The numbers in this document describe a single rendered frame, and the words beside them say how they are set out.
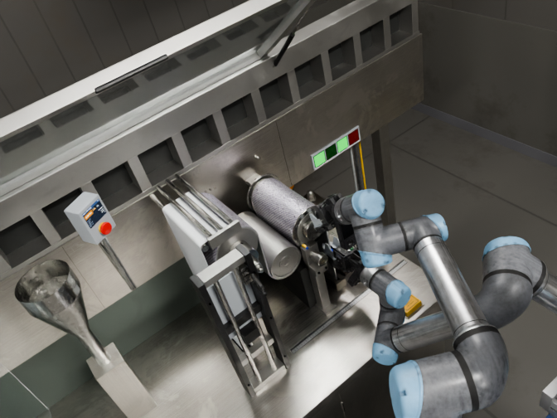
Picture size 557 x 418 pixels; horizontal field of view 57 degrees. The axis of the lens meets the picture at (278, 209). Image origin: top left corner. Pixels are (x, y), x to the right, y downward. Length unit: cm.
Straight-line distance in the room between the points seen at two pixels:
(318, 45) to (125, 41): 194
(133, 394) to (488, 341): 107
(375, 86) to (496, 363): 129
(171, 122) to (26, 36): 192
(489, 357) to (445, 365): 8
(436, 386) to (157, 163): 109
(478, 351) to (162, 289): 114
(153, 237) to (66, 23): 197
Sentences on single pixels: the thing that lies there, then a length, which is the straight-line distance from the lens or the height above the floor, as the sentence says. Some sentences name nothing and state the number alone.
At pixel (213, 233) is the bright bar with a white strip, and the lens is 141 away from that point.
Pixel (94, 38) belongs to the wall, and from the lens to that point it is 349.
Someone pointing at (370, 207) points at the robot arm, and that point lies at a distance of 125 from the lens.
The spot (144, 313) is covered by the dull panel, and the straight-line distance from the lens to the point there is 190.
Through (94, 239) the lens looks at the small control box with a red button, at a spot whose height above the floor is 163.
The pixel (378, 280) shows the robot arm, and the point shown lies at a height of 114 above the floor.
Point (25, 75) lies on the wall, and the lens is 345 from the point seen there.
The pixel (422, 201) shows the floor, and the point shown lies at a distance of 353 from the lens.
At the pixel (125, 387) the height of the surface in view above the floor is 107.
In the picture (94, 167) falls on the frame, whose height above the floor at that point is 161.
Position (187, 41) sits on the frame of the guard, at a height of 197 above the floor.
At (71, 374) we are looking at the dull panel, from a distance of 194.
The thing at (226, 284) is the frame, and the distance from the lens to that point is 138.
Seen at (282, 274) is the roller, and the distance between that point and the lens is 165.
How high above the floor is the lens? 234
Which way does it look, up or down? 40 degrees down
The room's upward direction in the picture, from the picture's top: 16 degrees counter-clockwise
